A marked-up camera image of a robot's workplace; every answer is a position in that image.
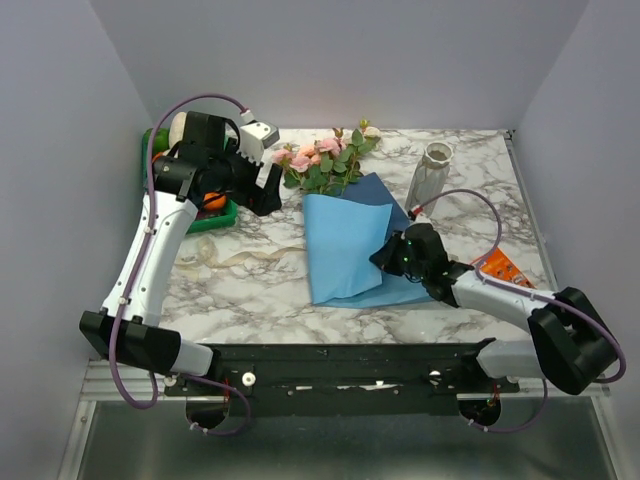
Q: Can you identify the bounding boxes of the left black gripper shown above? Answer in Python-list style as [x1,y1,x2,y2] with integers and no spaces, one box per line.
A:
[209,138,283,216]

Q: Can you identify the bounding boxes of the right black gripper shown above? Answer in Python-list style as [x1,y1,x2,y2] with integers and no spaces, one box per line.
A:
[368,229,428,280]

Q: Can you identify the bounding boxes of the blue wrapping paper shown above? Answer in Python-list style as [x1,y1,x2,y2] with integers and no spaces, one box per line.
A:
[303,173,431,309]

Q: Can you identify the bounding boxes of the pink flower stem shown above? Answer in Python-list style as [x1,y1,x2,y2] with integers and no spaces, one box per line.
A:
[271,145,330,193]
[349,119,382,158]
[312,130,363,196]

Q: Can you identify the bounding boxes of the cream ribbon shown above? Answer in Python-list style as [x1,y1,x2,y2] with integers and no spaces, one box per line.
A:
[174,238,306,269]

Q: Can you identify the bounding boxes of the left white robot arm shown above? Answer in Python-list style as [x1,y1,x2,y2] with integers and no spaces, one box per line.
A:
[79,111,282,395]

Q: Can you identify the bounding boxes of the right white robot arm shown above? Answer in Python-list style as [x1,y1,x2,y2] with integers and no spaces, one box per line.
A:
[369,223,623,395]

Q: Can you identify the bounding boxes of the white ceramic vase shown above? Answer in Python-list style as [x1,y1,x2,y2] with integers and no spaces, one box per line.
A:
[405,142,453,217]

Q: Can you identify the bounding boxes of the green plastic basket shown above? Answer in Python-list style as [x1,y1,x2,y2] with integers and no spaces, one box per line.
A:
[141,128,237,235]

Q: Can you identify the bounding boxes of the orange fruit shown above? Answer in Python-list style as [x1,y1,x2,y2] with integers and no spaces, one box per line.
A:
[201,192,227,211]

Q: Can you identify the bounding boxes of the orange snack packet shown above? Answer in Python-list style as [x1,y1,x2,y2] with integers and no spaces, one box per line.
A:
[480,248,534,288]

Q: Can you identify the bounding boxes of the white radish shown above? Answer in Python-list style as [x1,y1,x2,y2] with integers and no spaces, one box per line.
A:
[168,111,187,148]

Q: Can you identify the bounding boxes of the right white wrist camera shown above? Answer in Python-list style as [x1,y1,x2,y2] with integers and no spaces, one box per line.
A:
[407,205,430,222]

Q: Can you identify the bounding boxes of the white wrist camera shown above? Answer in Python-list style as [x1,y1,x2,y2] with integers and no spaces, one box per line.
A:
[239,121,280,166]
[407,205,430,222]

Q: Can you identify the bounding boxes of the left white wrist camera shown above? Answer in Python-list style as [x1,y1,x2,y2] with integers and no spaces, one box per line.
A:
[239,121,280,166]

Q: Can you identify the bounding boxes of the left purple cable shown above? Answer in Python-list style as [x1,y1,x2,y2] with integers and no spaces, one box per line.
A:
[108,93,254,436]

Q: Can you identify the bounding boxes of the purple cable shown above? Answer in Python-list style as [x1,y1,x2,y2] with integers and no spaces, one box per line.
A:
[108,93,254,436]
[412,188,629,434]

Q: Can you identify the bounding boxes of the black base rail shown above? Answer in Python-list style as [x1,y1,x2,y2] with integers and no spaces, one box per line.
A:
[165,339,520,417]

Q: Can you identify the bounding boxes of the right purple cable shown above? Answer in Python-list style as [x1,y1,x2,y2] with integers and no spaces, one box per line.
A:
[412,188,629,434]

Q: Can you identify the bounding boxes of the aluminium frame bar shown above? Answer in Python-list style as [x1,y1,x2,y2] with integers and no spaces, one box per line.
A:
[80,360,611,401]

